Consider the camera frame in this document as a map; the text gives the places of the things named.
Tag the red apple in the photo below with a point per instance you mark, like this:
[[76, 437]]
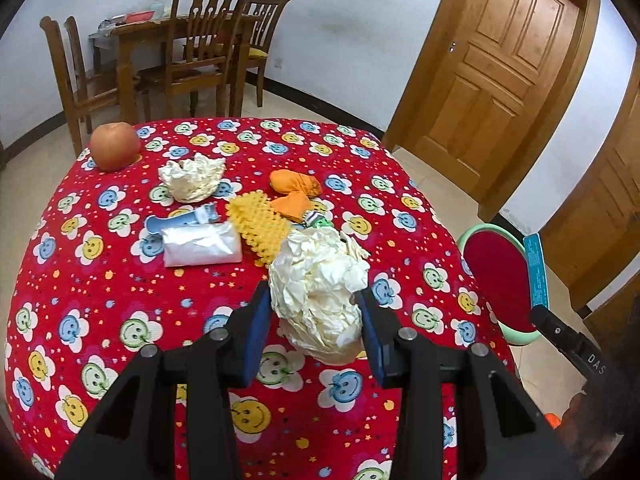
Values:
[[115, 147]]

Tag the small crumpled paper ball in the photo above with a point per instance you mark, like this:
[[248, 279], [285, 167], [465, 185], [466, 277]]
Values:
[[192, 180]]

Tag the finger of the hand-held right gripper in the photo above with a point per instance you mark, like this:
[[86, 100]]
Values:
[[557, 332]]

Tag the red flat dish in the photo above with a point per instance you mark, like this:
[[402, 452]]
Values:
[[140, 16]]

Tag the metal bowl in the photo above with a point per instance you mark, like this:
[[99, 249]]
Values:
[[112, 21]]

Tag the white plastic bag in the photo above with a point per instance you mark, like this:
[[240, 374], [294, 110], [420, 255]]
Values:
[[200, 245]]

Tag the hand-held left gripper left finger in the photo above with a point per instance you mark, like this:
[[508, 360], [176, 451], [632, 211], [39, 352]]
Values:
[[255, 340]]

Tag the large paper ball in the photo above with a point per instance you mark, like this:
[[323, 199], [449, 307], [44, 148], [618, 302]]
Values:
[[320, 290]]

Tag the wooden dining table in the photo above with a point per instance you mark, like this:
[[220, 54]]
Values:
[[127, 75]]

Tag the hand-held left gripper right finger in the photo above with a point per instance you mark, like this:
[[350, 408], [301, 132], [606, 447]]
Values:
[[382, 355]]

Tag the yellow seat cushion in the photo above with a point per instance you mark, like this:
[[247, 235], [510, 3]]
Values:
[[258, 52]]

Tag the grey small table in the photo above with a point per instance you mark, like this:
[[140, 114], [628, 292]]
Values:
[[102, 40]]

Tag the orange blurred object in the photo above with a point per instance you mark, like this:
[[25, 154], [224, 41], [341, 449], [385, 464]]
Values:
[[555, 420]]

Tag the red stool with green rim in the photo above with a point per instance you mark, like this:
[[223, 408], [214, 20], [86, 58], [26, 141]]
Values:
[[495, 275]]

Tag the wooden panel door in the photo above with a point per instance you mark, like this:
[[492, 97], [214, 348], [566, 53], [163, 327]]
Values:
[[495, 85], [600, 200]]

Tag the red smiley flower tablecloth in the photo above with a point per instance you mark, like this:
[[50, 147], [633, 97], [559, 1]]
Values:
[[150, 300]]

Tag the wooden slat-back chair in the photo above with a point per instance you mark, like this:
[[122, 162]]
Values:
[[265, 15], [75, 55], [57, 70], [210, 10]]

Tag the clear container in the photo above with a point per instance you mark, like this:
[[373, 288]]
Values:
[[158, 9]]

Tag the yellow foam fruit net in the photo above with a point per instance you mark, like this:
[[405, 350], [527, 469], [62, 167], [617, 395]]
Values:
[[257, 230]]

